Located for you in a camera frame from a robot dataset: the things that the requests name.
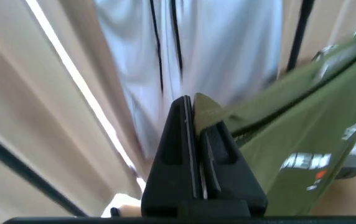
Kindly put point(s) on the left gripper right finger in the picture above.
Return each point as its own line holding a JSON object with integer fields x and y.
{"x": 231, "y": 174}

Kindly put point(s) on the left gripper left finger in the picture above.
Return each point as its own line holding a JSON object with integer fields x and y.
{"x": 171, "y": 174}

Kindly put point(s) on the green garment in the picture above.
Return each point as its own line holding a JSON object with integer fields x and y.
{"x": 305, "y": 130}

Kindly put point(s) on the pale grey shorts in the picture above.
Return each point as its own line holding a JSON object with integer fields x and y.
{"x": 215, "y": 46}

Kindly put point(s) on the beige curtain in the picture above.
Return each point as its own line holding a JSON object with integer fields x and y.
{"x": 25, "y": 77}

